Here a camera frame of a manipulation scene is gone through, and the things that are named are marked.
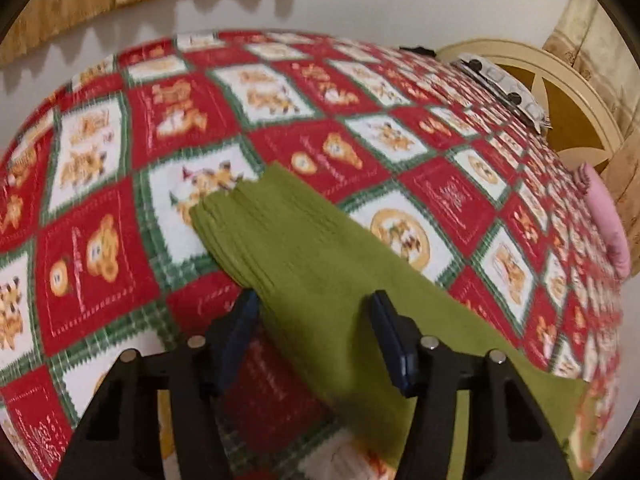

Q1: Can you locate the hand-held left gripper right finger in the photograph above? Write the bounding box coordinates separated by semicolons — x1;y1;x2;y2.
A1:
367;290;576;480

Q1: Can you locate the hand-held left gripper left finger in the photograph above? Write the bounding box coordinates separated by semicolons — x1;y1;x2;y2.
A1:
54;289;261;480

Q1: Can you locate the green knitted garment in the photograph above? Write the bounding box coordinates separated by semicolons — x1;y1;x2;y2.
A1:
190;161;596;467

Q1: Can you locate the red printed blanket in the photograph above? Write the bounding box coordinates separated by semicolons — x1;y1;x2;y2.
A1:
0;31;627;480

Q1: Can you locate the pink pillow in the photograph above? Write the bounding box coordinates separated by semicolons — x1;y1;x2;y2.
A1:
572;162;634;279

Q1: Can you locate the black and white patterned pillow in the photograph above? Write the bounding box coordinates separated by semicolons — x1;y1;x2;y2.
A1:
452;52;551;134

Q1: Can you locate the cream round bed headboard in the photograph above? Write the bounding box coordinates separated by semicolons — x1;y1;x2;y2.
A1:
436;37;627;187

